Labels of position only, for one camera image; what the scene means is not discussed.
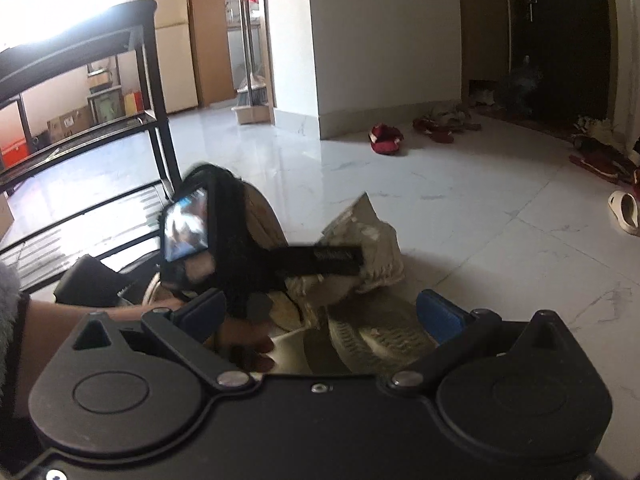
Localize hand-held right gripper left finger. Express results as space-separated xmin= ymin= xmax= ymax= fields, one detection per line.
xmin=71 ymin=288 xmax=250 ymax=392

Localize cardboard boxes with labels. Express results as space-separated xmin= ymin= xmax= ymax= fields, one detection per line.
xmin=47 ymin=107 xmax=94 ymax=144

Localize black metal shoe rack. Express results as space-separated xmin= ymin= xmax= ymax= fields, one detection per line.
xmin=0 ymin=0 xmax=184 ymax=281

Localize white rubber slipper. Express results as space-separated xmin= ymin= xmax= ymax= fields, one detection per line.
xmin=607 ymin=189 xmax=640 ymax=237

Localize dark entrance door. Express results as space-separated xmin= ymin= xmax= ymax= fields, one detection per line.
xmin=509 ymin=0 xmax=614 ymax=127

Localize flat cardboard piece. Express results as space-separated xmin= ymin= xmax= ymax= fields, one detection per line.
xmin=0 ymin=194 xmax=15 ymax=239

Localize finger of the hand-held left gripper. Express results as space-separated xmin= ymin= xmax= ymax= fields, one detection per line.
xmin=272 ymin=244 xmax=365 ymax=279

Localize person's left hand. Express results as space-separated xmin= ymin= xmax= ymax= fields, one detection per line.
xmin=217 ymin=318 xmax=277 ymax=372

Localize dark grey shoe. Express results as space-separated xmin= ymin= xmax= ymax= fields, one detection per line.
xmin=54 ymin=255 xmax=153 ymax=307

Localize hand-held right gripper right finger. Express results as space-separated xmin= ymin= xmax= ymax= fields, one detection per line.
xmin=391 ymin=288 xmax=572 ymax=394

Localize red storage box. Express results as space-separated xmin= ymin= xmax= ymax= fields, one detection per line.
xmin=0 ymin=141 xmax=34 ymax=171

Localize broom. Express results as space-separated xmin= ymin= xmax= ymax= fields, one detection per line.
xmin=233 ymin=0 xmax=271 ymax=109

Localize green picture frame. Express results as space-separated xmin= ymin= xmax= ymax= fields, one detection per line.
xmin=90 ymin=87 xmax=126 ymax=124

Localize small cardboard box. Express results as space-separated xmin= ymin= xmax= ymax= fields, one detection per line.
xmin=234 ymin=105 xmax=272 ymax=126

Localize wooden cabinet panel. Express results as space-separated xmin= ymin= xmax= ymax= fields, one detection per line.
xmin=187 ymin=0 xmax=237 ymax=107

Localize white refrigerator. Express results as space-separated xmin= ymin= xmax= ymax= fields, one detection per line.
xmin=151 ymin=22 xmax=199 ymax=114

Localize beige chunky sneaker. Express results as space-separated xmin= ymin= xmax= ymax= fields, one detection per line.
xmin=280 ymin=191 xmax=442 ymax=377

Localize fluffy beige slipper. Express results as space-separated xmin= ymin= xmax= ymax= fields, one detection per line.
xmin=572 ymin=117 xmax=626 ymax=151

